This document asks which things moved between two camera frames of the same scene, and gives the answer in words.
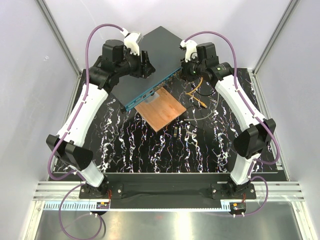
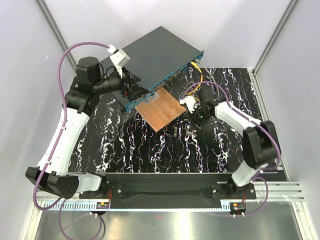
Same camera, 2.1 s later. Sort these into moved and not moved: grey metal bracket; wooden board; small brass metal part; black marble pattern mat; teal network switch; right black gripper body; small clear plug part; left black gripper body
Moved: right black gripper body; left black gripper body
Not moved: teal network switch; small clear plug part; wooden board; grey metal bracket; small brass metal part; black marble pattern mat
